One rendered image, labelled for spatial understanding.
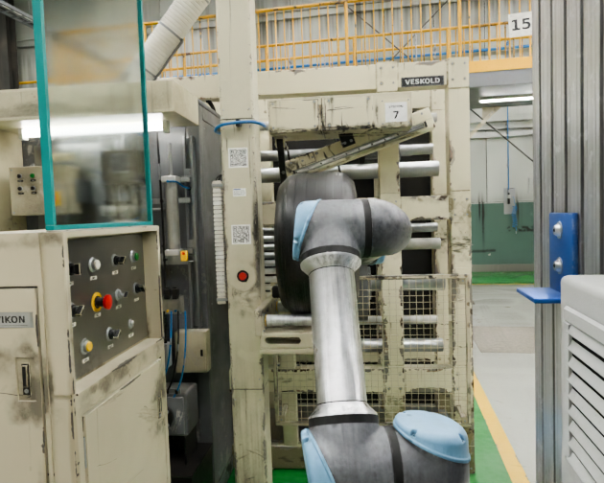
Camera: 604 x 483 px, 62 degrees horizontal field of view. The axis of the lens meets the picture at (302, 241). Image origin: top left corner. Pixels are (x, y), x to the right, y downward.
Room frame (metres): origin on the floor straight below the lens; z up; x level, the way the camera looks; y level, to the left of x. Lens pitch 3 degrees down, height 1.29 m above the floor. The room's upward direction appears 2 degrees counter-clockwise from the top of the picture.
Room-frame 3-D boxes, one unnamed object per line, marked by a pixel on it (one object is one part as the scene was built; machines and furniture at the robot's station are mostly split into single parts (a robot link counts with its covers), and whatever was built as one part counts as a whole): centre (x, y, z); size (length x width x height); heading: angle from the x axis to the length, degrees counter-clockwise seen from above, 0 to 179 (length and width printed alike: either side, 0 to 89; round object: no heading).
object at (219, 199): (1.94, 0.31, 1.19); 0.05 x 0.04 x 0.48; 174
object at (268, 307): (1.98, 0.14, 0.90); 0.40 x 0.03 x 0.10; 174
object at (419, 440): (0.79, -0.19, 0.88); 0.13 x 0.12 x 0.14; 92
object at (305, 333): (1.82, -0.02, 0.83); 0.36 x 0.09 x 0.06; 84
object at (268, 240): (2.36, 0.15, 1.05); 0.20 x 0.15 x 0.30; 84
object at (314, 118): (2.24, -0.19, 1.71); 0.61 x 0.25 x 0.15; 84
